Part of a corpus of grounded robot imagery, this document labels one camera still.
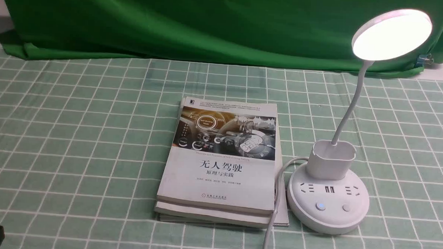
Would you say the blue binder clip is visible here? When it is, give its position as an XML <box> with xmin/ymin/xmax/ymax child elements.
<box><xmin>414</xmin><ymin>53</ymin><xmax>434</xmax><ymax>67</ymax></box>

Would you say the green checked tablecloth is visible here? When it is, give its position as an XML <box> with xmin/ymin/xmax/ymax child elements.
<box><xmin>0</xmin><ymin>48</ymin><xmax>443</xmax><ymax>249</ymax></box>

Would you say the white lamp power cable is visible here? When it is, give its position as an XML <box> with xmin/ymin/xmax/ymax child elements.
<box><xmin>262</xmin><ymin>155</ymin><xmax>310</xmax><ymax>249</ymax></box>

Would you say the white desk lamp with socket base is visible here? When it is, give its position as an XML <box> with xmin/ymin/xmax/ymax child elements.
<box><xmin>287</xmin><ymin>9</ymin><xmax>433</xmax><ymax>235</ymax></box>

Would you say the lower book under textbook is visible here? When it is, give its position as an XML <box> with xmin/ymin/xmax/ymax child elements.
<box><xmin>154</xmin><ymin>99</ymin><xmax>295</xmax><ymax>230</ymax></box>

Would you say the top self-driving textbook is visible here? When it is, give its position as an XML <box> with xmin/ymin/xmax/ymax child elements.
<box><xmin>156</xmin><ymin>95</ymin><xmax>286</xmax><ymax>217</ymax></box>

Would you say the green backdrop cloth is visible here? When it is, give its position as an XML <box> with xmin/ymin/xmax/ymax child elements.
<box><xmin>0</xmin><ymin>0</ymin><xmax>443</xmax><ymax>77</ymax></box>

